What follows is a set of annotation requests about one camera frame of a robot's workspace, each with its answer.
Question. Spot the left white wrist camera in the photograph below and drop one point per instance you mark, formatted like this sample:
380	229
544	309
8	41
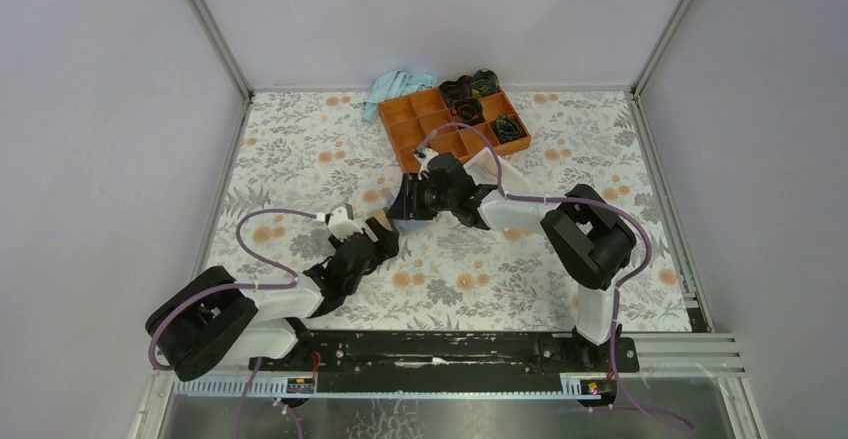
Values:
342	223

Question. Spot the white card box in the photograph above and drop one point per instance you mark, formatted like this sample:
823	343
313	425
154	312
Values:
486	167

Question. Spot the light blue cloth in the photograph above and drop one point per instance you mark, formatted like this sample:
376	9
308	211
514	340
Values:
392	85

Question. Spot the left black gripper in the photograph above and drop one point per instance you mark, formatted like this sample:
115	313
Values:
386	246

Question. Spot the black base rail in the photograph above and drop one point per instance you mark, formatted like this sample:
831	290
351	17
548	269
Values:
439	362

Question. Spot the orange compartment tray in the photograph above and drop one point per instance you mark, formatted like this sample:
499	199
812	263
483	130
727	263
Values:
409	119

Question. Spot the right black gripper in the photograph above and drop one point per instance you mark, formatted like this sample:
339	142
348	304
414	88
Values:
404	206

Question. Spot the dark rolled band top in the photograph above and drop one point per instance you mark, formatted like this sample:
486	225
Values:
454	90

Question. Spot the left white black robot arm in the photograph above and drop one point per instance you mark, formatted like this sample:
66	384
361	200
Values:
216	320

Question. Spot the dark rolled band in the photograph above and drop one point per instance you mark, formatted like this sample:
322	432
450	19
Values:
468	111
507	128
454	90

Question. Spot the dark rolled band middle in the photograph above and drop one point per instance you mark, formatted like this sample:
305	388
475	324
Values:
468	111

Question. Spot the dark rolled band corner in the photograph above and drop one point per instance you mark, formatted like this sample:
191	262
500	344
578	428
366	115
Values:
484	83

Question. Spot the beige card holder wallet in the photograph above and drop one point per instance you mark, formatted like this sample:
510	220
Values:
403	227

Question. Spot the dark rolled band right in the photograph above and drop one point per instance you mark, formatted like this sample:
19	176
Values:
507	128

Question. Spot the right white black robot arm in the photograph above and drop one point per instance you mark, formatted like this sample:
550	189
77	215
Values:
592	242

